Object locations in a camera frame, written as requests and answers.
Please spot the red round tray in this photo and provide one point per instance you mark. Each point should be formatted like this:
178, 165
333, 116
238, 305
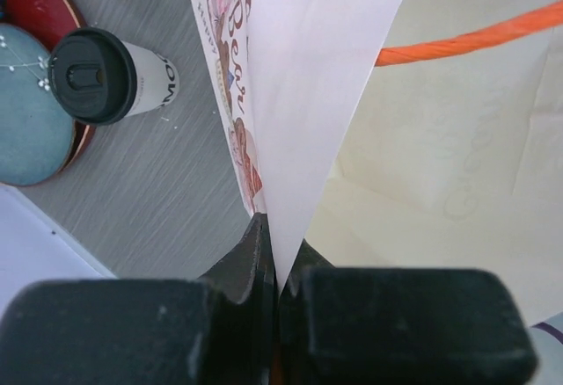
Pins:
48, 21

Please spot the printed kraft paper bag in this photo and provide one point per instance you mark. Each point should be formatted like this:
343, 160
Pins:
399, 132

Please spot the white paper cup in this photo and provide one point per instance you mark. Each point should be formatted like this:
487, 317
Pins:
157, 80

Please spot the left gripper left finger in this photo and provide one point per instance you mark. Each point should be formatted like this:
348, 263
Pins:
216, 329

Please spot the blue-grey ceramic plate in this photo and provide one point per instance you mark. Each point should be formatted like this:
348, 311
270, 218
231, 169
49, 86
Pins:
37, 135

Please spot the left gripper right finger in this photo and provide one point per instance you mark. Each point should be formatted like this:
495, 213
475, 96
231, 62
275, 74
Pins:
399, 326

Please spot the black cup lid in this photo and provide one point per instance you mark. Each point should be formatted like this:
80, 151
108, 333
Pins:
92, 76

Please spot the dark blue ceramic mug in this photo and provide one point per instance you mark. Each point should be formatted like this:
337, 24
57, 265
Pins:
2, 8

